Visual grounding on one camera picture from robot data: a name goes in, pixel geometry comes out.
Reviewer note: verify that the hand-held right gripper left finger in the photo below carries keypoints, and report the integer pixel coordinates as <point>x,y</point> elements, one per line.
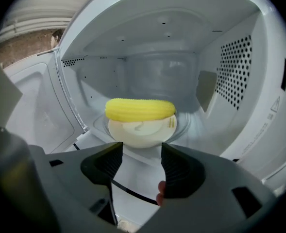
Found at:
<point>79,178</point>

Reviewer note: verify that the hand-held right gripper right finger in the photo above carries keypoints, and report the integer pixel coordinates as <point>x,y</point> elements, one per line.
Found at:
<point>206,190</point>

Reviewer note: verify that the white round plate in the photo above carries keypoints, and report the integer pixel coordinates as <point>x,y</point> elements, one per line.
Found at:
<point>138,135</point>

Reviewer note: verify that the yellow corn cob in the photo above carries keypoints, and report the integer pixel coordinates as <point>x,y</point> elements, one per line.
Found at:
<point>140,109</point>

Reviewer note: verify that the white microwave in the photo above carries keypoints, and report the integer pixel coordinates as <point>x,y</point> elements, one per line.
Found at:
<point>157,33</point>

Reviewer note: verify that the person's right hand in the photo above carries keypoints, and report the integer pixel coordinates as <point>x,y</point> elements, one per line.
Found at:
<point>161,187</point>

